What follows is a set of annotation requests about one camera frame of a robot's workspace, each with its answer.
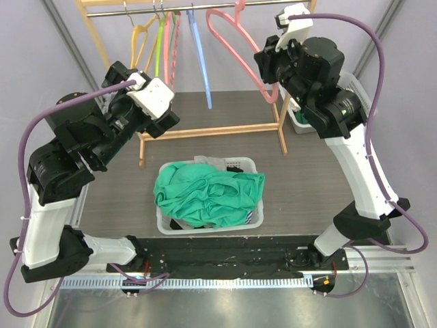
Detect blue hanger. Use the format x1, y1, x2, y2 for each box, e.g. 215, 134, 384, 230
186, 1, 212, 110

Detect lime green hanger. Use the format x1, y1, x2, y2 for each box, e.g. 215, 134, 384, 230
154, 12, 172, 77

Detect white perforated back basket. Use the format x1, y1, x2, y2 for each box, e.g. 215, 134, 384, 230
287, 70, 371, 134

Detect pink hanger with green top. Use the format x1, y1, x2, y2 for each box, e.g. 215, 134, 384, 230
205, 0, 281, 104

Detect grey tank top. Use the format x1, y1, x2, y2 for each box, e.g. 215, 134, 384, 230
193, 155, 227, 171

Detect blue white striped tank top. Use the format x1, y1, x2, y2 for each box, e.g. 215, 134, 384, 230
245, 211, 254, 224

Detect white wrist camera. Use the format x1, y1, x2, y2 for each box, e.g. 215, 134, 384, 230
275, 3, 313, 52
126, 72, 174, 119

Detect black tank top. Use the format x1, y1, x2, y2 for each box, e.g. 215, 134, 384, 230
169, 163, 245, 230

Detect white perforated front basket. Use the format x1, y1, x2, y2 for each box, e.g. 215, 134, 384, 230
153, 157, 266, 235

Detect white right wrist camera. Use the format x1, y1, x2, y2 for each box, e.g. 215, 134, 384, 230
275, 3, 313, 52

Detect wooden clothes rack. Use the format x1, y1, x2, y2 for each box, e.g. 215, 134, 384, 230
74, 0, 318, 167

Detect white slotted cable duct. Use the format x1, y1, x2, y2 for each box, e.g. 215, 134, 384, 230
61, 275, 313, 290

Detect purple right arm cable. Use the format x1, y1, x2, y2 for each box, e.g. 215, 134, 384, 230
286, 13, 429, 297

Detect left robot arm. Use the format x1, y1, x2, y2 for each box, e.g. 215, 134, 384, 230
10, 61, 180, 283

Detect folded green garment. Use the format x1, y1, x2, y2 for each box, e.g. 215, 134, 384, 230
295, 111, 309, 125

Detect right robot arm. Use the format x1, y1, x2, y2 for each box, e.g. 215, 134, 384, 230
254, 36, 410, 270

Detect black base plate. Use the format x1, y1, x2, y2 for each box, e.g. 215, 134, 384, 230
120, 235, 353, 279

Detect green tank top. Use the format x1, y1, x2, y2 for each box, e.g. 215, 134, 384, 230
152, 162, 266, 229

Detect white perforated basket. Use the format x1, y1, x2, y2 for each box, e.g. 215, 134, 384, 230
287, 70, 371, 134
153, 157, 266, 235

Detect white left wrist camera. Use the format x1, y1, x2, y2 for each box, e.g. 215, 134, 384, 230
126, 72, 174, 119

